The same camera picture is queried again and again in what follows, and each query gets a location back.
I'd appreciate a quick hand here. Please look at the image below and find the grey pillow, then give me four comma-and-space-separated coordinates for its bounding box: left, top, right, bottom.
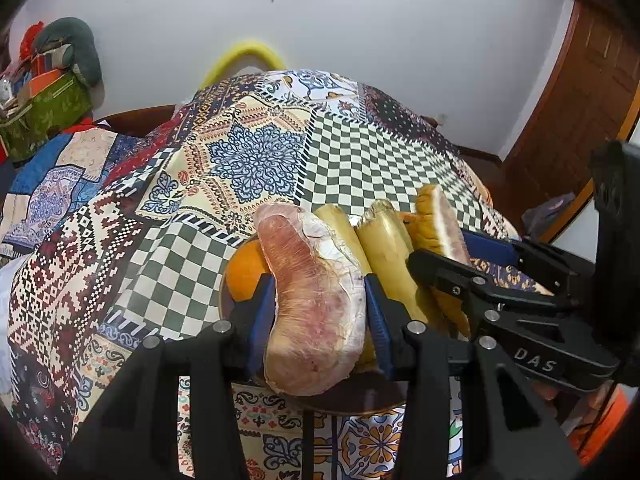
35, 16, 103, 91

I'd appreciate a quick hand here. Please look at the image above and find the grey bag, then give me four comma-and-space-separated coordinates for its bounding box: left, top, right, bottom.
522, 192, 576, 241

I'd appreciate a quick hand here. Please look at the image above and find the yellow banana piece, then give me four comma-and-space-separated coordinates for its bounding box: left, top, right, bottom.
355, 199, 443, 326
315, 203, 381, 373

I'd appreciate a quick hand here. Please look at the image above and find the peeled pomelo segment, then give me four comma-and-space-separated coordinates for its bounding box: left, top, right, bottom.
253, 203, 368, 395

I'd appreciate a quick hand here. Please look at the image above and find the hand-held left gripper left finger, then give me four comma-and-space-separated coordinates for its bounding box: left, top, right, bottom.
59, 274, 279, 480

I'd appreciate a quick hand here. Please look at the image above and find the red plastic bag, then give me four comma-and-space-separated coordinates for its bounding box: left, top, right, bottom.
20, 21, 46, 56

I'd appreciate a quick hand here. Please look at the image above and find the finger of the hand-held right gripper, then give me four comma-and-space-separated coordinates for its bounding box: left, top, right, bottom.
462, 232, 596, 312
407, 249, 594, 350

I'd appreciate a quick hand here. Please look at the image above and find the patchwork blanket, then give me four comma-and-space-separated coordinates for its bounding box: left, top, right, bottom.
0, 125, 121, 261

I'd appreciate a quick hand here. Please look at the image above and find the dark round plate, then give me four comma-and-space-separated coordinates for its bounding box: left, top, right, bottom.
218, 215, 411, 416

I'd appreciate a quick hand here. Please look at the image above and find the green storage box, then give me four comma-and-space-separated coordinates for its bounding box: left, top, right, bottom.
0, 72, 93, 163

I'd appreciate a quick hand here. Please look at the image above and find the orange box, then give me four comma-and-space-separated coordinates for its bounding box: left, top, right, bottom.
27, 70, 68, 98

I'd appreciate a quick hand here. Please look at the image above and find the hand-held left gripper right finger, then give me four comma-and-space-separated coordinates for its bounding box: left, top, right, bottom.
364, 275, 584, 480

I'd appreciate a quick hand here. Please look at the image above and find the wooden bed frame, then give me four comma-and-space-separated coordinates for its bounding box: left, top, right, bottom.
92, 105, 181, 138

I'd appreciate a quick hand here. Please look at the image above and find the wooden door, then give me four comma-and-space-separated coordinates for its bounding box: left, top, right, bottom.
502, 0, 640, 211

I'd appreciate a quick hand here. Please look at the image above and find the patchwork tablecloth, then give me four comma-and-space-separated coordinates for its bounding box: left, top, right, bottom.
0, 69, 556, 480

